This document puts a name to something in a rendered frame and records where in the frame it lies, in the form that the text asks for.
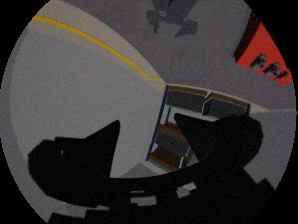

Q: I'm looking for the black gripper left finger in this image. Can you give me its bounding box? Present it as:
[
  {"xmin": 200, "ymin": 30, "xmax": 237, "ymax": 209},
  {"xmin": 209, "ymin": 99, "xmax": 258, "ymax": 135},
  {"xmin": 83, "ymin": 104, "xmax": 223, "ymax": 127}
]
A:
[{"xmin": 55, "ymin": 120, "xmax": 120, "ymax": 177}]

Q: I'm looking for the red rectangular deck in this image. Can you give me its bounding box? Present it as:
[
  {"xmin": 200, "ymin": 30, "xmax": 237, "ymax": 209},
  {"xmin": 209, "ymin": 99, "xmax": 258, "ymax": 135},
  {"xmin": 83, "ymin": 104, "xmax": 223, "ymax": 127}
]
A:
[{"xmin": 234, "ymin": 15, "xmax": 293, "ymax": 84}]

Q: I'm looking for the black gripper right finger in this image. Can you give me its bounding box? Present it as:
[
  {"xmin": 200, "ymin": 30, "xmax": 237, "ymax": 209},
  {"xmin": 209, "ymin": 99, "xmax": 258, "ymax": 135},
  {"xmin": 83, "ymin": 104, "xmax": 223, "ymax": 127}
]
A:
[{"xmin": 174, "ymin": 113, "xmax": 237, "ymax": 161}]

